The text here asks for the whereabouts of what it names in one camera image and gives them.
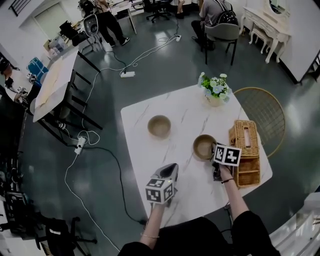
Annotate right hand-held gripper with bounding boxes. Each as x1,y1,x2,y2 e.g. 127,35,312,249
211,141,243,182

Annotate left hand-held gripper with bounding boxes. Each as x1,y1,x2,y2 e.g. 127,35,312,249
145,162,179,207

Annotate tan bowl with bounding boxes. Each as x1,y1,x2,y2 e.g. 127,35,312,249
147,114,173,138
192,134,218,161

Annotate person's left forearm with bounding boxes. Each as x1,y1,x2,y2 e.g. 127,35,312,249
139,202,167,249

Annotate person's right forearm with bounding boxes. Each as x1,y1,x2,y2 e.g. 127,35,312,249
221,178,251,227

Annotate person's right hand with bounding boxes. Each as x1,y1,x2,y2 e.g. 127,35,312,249
219,165,235,183

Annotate wicker tissue box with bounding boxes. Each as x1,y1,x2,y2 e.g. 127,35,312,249
228,119,261,158

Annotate wicker shelf organizer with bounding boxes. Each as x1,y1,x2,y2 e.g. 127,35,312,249
234,155,262,189

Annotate potted blue white flowers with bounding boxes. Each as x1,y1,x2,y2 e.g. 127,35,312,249
197,71,233,108

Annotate person's black clothing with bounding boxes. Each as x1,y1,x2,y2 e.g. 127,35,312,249
117,210,281,256

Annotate black swivel chair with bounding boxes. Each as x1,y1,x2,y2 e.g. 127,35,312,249
34,216,98,256

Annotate grey chair black legs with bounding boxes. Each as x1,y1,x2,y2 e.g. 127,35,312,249
202,23,241,67

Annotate white cabinet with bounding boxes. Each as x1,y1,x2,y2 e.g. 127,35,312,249
268,185,320,256

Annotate white vanity stool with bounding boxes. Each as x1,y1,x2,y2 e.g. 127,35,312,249
248,27,273,55

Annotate white vanity dresser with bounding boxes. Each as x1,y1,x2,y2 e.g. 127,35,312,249
239,5,293,65

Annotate black office chair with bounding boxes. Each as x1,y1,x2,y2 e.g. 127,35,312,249
145,0,174,24

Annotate marble table with black legs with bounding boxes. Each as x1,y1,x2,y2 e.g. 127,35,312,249
31,48,104,147

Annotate oval vanity mirror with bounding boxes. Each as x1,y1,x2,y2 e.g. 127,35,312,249
268,0,291,18

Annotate white rounded chair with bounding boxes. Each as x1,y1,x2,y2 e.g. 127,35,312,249
83,14,99,39

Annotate blue box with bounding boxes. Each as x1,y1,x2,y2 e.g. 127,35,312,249
26,57,49,79

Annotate black cable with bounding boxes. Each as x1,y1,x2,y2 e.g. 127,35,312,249
81,145,149,225

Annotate gold wire round chair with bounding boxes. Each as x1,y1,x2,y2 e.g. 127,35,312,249
232,86,286,159

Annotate long white cable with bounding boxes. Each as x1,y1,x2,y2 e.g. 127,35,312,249
64,66,126,253

